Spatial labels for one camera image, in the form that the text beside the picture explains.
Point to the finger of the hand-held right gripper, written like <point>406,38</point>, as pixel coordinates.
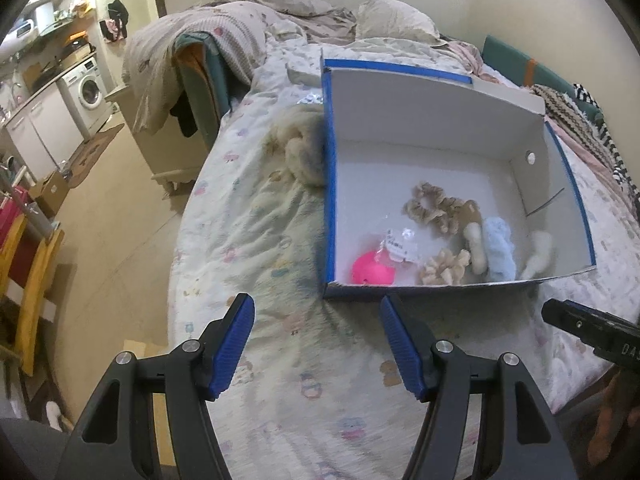
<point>570,321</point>

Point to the white slipper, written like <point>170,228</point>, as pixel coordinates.
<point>53,414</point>

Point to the person's dark grey clothing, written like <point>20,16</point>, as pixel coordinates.
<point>30,450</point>

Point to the cream wooden bed frame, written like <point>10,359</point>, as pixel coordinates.
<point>160,155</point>

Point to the brown door mat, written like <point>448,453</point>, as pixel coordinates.
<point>95,152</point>

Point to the hanging dark clothes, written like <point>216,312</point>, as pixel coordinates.
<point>117,10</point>

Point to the black garment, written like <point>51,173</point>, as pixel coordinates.
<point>186,116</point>

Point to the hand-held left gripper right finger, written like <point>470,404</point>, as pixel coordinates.
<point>405,350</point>

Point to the pink ball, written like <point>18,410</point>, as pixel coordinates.
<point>370,270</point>

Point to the white washing machine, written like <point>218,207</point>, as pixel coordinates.
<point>90,90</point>

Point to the clear plastic bag with label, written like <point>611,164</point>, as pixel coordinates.
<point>397,246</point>

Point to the light blue fluffy scrunchie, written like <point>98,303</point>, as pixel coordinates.
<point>500,250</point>

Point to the person's right hand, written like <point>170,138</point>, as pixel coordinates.
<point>602,430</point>

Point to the beige floral duvet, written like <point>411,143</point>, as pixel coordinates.
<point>165,50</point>

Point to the kitchen countertop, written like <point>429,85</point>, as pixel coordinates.
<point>50,67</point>

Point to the red bag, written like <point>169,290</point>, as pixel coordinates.
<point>15,205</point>

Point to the zigzag knitted blanket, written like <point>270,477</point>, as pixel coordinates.
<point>565,110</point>

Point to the cream pillow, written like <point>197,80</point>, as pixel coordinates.
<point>395,17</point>

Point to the cream ruffled scrunchie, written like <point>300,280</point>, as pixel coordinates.
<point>445,266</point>

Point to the pink blanket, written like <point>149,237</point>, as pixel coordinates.
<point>467,55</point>

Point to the yellow chair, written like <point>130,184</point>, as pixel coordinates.
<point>30,285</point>

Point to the white base cabinet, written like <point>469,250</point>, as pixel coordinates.
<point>45,130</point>

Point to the cream fluffy plush item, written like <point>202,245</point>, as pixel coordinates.
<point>300,150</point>

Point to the blue and white cardboard box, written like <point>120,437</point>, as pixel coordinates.
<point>425,160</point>

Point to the beige ruffled scrunchie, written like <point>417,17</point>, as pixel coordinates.
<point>417,207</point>
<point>450,217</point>

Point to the teal padded headboard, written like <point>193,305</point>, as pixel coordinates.
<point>505,57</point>

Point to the brown cardboard box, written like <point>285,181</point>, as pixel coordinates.
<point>50,192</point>

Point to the black and white striped cloth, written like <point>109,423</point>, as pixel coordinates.
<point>612,155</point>

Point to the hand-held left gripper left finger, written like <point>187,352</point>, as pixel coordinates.
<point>230,350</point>

